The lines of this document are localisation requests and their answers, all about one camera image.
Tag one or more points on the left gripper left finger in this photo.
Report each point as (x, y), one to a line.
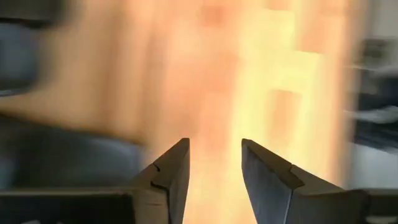
(161, 186)

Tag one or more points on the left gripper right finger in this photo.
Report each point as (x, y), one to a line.
(280, 193)

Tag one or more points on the black rubber slide sandal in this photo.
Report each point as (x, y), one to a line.
(18, 56)
(62, 161)

